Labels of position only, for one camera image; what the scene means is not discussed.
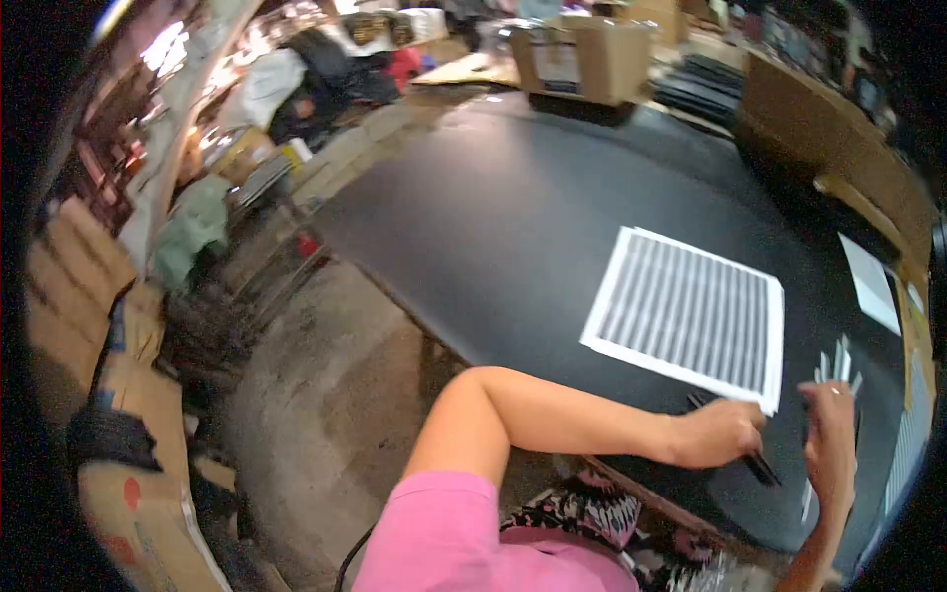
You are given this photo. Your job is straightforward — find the person's left hand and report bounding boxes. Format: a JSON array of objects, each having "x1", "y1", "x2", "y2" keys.
[{"x1": 666, "y1": 398, "x2": 770, "y2": 472}]

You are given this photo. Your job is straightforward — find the striped sheet with yellow edge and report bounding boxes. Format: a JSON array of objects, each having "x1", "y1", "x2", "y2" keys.
[{"x1": 882, "y1": 281, "x2": 937, "y2": 522}]

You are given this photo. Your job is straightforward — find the black stick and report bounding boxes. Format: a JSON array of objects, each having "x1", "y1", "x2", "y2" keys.
[{"x1": 687, "y1": 391, "x2": 784, "y2": 489}]

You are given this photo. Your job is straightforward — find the person's right hand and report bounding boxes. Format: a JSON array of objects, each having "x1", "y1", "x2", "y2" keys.
[{"x1": 798, "y1": 380, "x2": 859, "y2": 513}]

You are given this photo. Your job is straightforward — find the flat cardboard sheet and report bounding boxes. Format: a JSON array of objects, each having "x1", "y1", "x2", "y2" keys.
[{"x1": 409, "y1": 50, "x2": 520, "y2": 90}]

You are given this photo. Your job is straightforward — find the open cardboard box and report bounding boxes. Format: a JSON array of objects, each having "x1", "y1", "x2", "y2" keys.
[{"x1": 508, "y1": 15, "x2": 658, "y2": 109}]

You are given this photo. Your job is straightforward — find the stack of black sheets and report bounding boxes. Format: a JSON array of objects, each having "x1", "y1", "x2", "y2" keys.
[{"x1": 653, "y1": 53, "x2": 747, "y2": 128}]

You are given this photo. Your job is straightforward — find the pile of black bags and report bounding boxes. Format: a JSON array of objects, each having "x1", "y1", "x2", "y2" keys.
[{"x1": 268, "y1": 28, "x2": 402, "y2": 143}]

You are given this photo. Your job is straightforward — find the stack of white striped sheets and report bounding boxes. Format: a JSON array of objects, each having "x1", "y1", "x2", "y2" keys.
[{"x1": 579, "y1": 225, "x2": 786, "y2": 417}]

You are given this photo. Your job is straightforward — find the large brown cardboard board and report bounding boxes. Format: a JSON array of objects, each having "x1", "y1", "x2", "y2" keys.
[{"x1": 734, "y1": 50, "x2": 939, "y2": 286}]

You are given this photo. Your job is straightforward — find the person's right fingers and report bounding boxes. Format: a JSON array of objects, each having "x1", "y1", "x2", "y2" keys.
[{"x1": 798, "y1": 380, "x2": 858, "y2": 417}]

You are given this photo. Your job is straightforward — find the white plastic bag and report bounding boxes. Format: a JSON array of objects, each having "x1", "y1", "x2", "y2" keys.
[{"x1": 220, "y1": 47, "x2": 309, "y2": 131}]

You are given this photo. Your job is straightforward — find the bundle of white strips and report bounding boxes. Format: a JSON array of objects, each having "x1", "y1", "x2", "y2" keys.
[{"x1": 801, "y1": 333, "x2": 865, "y2": 525}]

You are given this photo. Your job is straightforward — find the person's legs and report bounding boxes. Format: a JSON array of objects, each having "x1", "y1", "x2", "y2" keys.
[{"x1": 502, "y1": 471, "x2": 748, "y2": 592}]

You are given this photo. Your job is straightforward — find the stack of flattened cartons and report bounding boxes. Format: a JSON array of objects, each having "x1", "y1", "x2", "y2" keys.
[{"x1": 24, "y1": 194, "x2": 234, "y2": 592}]

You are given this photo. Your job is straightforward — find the person's left fingers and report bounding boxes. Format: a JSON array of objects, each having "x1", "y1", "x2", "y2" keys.
[{"x1": 728, "y1": 400, "x2": 770, "y2": 458}]

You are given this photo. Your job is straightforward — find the person's body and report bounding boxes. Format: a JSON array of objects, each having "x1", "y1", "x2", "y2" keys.
[{"x1": 352, "y1": 366, "x2": 646, "y2": 592}]

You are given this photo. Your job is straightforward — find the green cloth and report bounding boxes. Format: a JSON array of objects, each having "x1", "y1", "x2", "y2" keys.
[{"x1": 150, "y1": 176, "x2": 232, "y2": 294}]

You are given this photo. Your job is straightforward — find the plain white paper sheet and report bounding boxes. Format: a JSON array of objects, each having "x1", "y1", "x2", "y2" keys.
[{"x1": 838, "y1": 232, "x2": 904, "y2": 337}]

